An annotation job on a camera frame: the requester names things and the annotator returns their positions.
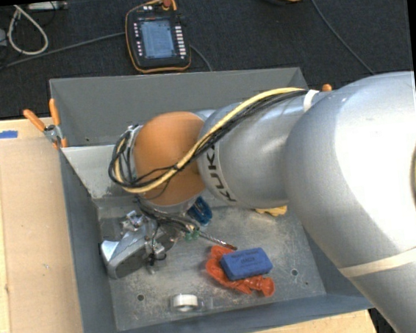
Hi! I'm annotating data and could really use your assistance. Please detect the silver wedge-shaped object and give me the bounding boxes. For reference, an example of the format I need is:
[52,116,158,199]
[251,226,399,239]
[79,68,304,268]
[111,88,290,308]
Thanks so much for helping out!
[98,225,157,282]

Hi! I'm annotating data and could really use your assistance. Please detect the blue sponge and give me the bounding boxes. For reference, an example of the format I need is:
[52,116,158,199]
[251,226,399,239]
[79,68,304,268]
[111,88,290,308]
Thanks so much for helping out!
[218,246,275,283]

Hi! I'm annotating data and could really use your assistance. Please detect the grey metal bin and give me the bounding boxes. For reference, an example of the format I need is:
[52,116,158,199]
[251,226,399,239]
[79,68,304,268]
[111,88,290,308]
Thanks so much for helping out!
[47,47,376,333]

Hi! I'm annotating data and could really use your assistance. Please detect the orange-red crumpled rubber toy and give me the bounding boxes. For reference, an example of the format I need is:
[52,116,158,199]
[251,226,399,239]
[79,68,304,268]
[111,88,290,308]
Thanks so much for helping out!
[202,239,277,304]

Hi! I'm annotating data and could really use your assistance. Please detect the yellow soft object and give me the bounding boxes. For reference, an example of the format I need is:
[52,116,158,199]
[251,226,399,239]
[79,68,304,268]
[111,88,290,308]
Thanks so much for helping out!
[254,204,290,220]

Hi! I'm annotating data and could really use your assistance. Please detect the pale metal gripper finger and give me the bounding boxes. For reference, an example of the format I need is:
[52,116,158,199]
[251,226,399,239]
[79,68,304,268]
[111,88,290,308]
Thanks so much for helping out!
[118,210,146,234]
[143,239,170,275]

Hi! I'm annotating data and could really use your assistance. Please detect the brown cardboard board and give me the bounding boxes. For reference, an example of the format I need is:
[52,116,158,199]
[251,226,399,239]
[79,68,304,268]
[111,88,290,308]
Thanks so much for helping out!
[0,134,87,333]

